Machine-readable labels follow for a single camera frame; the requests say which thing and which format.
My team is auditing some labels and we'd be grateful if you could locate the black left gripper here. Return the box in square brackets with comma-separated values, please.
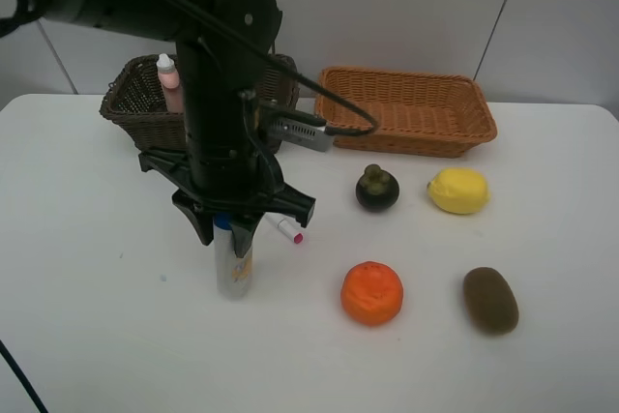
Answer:
[138, 149, 315, 257]

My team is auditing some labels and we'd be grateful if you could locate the white shampoo bottle blue cap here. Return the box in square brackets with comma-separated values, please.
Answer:
[213, 214, 252, 300]

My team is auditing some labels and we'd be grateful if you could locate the white marker pink tip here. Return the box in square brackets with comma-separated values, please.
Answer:
[265, 213, 304, 245]

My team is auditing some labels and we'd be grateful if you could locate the dark purple mangosteen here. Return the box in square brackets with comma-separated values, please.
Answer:
[355, 163, 399, 213]

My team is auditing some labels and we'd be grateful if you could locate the pink bottle white cap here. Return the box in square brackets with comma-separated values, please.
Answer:
[156, 53, 184, 113]

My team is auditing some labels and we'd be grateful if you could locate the orange tangerine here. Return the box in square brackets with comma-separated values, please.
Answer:
[340, 261, 404, 327]

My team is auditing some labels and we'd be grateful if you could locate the yellow lemon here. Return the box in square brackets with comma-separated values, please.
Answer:
[427, 167, 490, 215]

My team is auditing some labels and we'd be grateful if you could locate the brown kiwi fruit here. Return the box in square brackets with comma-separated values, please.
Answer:
[462, 267, 519, 336]

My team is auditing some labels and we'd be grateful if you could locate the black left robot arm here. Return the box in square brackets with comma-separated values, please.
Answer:
[1, 0, 315, 254]

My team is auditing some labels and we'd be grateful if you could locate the dark brown wicker basket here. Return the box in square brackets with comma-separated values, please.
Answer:
[100, 54, 299, 151]

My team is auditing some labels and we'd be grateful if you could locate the orange wicker basket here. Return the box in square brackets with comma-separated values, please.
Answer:
[318, 67, 497, 158]

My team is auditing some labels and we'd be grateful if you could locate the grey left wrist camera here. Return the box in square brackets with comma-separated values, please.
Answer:
[258, 101, 334, 152]

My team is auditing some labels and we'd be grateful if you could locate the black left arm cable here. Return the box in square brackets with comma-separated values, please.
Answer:
[91, 0, 381, 137]

